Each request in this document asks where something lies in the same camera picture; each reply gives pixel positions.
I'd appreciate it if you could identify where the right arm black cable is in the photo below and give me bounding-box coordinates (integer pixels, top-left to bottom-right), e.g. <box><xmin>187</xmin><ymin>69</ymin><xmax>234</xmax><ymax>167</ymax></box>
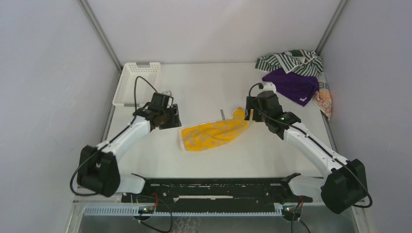
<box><xmin>248</xmin><ymin>83</ymin><xmax>373</xmax><ymax>209</ymax></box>

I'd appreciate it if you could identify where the controller board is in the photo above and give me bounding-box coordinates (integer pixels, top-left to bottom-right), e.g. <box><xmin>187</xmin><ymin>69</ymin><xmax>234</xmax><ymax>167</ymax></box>
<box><xmin>281</xmin><ymin>207</ymin><xmax>302</xmax><ymax>221</ymax></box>
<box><xmin>138</xmin><ymin>207</ymin><xmax>155</xmax><ymax>215</ymax></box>

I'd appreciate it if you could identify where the green white striped towel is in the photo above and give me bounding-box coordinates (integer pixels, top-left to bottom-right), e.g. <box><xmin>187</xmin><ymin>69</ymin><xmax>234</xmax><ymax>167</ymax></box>
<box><xmin>255</xmin><ymin>50</ymin><xmax>324</xmax><ymax>77</ymax></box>

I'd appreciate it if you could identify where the cream bear print towel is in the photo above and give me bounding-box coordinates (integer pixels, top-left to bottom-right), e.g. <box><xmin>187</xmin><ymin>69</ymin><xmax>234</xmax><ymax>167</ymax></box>
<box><xmin>312</xmin><ymin>72</ymin><xmax>332</xmax><ymax>120</ymax></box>

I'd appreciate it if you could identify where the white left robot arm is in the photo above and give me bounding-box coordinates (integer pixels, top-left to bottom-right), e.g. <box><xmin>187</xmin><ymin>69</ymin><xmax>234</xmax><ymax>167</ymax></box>
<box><xmin>70</xmin><ymin>91</ymin><xmax>181</xmax><ymax>202</ymax></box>

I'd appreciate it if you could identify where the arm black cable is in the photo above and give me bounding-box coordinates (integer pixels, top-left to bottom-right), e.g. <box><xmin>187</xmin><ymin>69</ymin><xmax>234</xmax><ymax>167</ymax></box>
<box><xmin>69</xmin><ymin>76</ymin><xmax>175</xmax><ymax>197</ymax></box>
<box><xmin>248</xmin><ymin>83</ymin><xmax>373</xmax><ymax>209</ymax></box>

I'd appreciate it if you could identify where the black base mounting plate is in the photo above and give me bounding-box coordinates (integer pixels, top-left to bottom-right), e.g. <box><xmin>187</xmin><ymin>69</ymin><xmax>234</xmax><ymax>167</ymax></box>
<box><xmin>121</xmin><ymin>177</ymin><xmax>312</xmax><ymax>213</ymax></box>

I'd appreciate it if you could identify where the yellow grey patterned towel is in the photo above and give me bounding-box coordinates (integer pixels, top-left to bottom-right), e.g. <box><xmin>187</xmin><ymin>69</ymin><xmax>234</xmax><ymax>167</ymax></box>
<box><xmin>178</xmin><ymin>108</ymin><xmax>253</xmax><ymax>152</ymax></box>

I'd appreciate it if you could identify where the left controller board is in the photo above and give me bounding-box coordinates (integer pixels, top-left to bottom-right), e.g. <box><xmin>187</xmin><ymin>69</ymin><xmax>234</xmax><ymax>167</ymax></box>
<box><xmin>138</xmin><ymin>207</ymin><xmax>155</xmax><ymax>215</ymax></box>

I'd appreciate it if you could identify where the white plastic basket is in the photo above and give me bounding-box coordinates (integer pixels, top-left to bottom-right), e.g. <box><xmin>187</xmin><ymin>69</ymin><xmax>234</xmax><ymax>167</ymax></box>
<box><xmin>112</xmin><ymin>62</ymin><xmax>161</xmax><ymax>107</ymax></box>

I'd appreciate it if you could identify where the purple towel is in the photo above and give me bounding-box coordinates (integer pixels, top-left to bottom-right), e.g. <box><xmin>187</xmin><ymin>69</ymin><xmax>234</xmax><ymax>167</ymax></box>
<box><xmin>262</xmin><ymin>68</ymin><xmax>319</xmax><ymax>107</ymax></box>

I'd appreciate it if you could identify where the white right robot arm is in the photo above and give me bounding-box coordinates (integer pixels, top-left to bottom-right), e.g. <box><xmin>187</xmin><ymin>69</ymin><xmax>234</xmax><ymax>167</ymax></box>
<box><xmin>245</xmin><ymin>91</ymin><xmax>373</xmax><ymax>214</ymax></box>

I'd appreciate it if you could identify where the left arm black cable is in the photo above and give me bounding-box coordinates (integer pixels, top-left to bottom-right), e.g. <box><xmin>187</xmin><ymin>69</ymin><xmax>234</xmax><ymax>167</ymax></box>
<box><xmin>69</xmin><ymin>76</ymin><xmax>175</xmax><ymax>197</ymax></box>

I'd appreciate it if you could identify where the right controller board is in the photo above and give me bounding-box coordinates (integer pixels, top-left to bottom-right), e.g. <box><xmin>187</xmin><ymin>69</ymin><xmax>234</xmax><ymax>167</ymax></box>
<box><xmin>281</xmin><ymin>207</ymin><xmax>302</xmax><ymax>221</ymax></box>

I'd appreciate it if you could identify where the aluminium corner post left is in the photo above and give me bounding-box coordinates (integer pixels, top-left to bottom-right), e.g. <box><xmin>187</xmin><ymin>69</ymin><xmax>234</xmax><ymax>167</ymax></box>
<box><xmin>77</xmin><ymin>0</ymin><xmax>123</xmax><ymax>72</ymax></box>

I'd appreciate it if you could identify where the aluminium corner post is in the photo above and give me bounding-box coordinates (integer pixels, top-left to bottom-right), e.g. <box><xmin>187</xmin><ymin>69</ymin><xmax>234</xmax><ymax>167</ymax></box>
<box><xmin>315</xmin><ymin>0</ymin><xmax>349</xmax><ymax>55</ymax></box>
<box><xmin>77</xmin><ymin>0</ymin><xmax>123</xmax><ymax>72</ymax></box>

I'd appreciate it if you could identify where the white slotted cable duct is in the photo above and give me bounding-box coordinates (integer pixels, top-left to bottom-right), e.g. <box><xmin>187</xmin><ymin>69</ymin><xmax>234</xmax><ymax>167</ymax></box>
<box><xmin>83</xmin><ymin>205</ymin><xmax>283</xmax><ymax>216</ymax></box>

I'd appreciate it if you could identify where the aluminium corner post right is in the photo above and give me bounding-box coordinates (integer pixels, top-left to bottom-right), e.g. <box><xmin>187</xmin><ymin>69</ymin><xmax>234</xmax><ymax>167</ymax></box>
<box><xmin>315</xmin><ymin>0</ymin><xmax>349</xmax><ymax>55</ymax></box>

